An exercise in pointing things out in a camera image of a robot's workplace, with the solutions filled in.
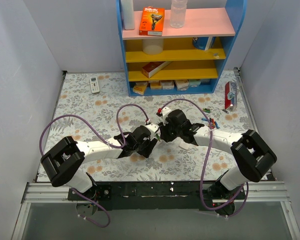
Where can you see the white bottle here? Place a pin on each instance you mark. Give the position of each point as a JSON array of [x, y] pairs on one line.
[[128, 14]]

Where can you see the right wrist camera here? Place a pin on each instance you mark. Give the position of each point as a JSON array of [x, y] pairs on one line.
[[163, 113]]

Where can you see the blue shelf unit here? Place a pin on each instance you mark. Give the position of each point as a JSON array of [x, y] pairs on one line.
[[187, 62]]

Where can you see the aluminium frame rail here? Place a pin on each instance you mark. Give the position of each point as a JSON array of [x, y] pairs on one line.
[[45, 193]]

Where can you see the white translucent cup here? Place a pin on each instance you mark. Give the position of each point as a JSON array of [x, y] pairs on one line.
[[152, 46]]

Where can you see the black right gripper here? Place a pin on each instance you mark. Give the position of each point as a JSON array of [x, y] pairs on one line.
[[164, 132]]

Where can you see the white air conditioner remote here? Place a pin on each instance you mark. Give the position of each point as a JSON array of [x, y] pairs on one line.
[[94, 85]]

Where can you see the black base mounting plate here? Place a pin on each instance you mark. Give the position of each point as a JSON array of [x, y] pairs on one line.
[[146, 195]]

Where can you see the orange razor box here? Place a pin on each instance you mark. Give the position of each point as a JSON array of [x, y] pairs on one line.
[[152, 21]]

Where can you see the tissue pack green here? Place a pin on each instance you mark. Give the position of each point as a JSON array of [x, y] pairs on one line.
[[194, 83]]

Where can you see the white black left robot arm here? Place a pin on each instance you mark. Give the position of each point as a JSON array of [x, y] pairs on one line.
[[62, 162]]

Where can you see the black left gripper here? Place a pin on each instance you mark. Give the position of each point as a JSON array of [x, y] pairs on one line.
[[150, 145]]

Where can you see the yellow red small box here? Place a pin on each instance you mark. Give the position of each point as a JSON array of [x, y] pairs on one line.
[[140, 87]]

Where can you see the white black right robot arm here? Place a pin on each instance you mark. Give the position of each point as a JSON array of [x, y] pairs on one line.
[[253, 156]]

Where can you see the white battery cover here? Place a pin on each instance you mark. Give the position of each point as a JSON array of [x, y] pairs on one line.
[[183, 145]]

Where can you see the red toothpaste box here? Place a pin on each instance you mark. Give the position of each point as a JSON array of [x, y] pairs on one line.
[[231, 96]]

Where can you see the clear plastic bottle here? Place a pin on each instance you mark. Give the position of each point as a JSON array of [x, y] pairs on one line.
[[178, 12]]

